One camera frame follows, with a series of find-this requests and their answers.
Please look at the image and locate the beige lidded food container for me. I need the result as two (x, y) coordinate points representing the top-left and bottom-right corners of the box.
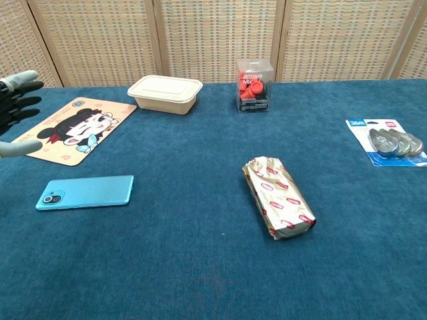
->
(127, 75), (203, 116)

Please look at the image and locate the blue smartphone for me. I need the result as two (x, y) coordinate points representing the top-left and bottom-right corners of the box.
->
(35, 175), (135, 211)

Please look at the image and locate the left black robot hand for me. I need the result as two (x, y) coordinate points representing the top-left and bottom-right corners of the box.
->
(0, 69), (45, 159)

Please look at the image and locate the clear box of orange capsules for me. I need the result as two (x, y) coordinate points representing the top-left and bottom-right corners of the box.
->
(234, 58), (276, 114)

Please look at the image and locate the cartoon girl mouse pad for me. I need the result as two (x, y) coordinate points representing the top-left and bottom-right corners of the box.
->
(11, 97), (138, 167)

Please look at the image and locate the correction tape blister pack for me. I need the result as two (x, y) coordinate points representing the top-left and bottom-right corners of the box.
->
(345, 118), (427, 168)

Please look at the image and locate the woven rattan folding screen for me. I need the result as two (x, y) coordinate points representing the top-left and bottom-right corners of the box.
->
(0, 0), (427, 91)

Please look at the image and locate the gold foil wrapped package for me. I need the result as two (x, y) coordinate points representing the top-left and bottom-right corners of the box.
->
(242, 155), (317, 241)

